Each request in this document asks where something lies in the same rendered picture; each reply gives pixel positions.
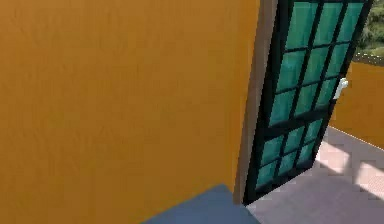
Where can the window with green view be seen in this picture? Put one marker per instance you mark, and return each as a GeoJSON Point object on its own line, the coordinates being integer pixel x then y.
{"type": "Point", "coordinates": [372, 30]}

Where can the black glass-paned room door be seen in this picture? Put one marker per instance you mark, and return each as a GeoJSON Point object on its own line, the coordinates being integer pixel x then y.
{"type": "Point", "coordinates": [296, 116]}

